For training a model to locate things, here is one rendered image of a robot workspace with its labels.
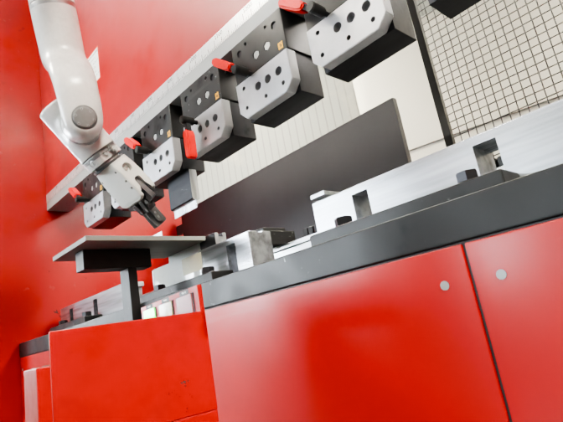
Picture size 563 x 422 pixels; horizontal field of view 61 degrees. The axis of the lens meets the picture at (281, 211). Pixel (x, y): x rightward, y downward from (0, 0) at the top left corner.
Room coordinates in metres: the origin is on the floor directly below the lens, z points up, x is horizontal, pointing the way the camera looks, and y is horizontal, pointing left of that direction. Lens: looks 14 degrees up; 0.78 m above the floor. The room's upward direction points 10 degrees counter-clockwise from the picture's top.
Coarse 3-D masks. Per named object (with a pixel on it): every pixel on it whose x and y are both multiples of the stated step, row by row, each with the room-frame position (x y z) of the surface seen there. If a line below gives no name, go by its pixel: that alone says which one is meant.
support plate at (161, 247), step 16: (80, 240) 0.86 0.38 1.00; (96, 240) 0.85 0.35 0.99; (112, 240) 0.88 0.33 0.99; (128, 240) 0.90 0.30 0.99; (144, 240) 0.92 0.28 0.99; (160, 240) 0.95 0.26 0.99; (176, 240) 0.97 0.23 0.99; (192, 240) 1.00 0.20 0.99; (64, 256) 0.94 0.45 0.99; (160, 256) 1.12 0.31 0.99
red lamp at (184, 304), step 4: (184, 296) 0.56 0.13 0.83; (188, 296) 0.56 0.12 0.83; (176, 300) 0.58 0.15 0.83; (180, 300) 0.57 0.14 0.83; (184, 300) 0.56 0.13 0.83; (188, 300) 0.56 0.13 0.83; (192, 300) 0.55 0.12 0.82; (180, 304) 0.57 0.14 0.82; (184, 304) 0.56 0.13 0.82; (188, 304) 0.56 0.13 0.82; (192, 304) 0.55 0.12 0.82; (180, 308) 0.58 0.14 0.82; (184, 308) 0.57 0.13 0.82; (188, 308) 0.56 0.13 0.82; (192, 308) 0.55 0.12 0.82; (180, 312) 0.58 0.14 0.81; (184, 312) 0.57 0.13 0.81; (188, 312) 0.56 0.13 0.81
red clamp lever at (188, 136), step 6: (180, 120) 0.93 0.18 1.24; (186, 120) 0.93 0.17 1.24; (192, 120) 0.94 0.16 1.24; (186, 126) 0.93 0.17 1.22; (186, 132) 0.93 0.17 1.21; (192, 132) 0.94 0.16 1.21; (186, 138) 0.93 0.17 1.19; (192, 138) 0.94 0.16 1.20; (186, 144) 0.93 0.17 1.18; (192, 144) 0.93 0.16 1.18; (186, 150) 0.93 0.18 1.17; (192, 150) 0.93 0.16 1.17; (186, 156) 0.94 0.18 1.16; (192, 156) 0.94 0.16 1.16
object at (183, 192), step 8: (184, 176) 1.07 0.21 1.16; (192, 176) 1.06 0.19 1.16; (168, 184) 1.13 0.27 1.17; (176, 184) 1.10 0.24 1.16; (184, 184) 1.08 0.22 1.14; (192, 184) 1.06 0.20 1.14; (168, 192) 1.13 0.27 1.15; (176, 192) 1.10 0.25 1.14; (184, 192) 1.08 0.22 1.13; (192, 192) 1.06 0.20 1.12; (176, 200) 1.11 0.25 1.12; (184, 200) 1.08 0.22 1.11; (192, 200) 1.07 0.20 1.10; (176, 208) 1.12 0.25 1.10; (184, 208) 1.10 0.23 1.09; (192, 208) 1.08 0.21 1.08; (176, 216) 1.13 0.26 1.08
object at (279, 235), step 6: (264, 228) 1.20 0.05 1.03; (270, 228) 1.21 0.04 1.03; (276, 228) 1.23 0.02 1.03; (282, 228) 1.25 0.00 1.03; (276, 234) 1.21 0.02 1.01; (282, 234) 1.23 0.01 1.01; (288, 234) 1.24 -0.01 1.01; (294, 234) 1.26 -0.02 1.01; (276, 240) 1.21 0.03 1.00; (282, 240) 1.22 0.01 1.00; (288, 240) 1.24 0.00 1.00
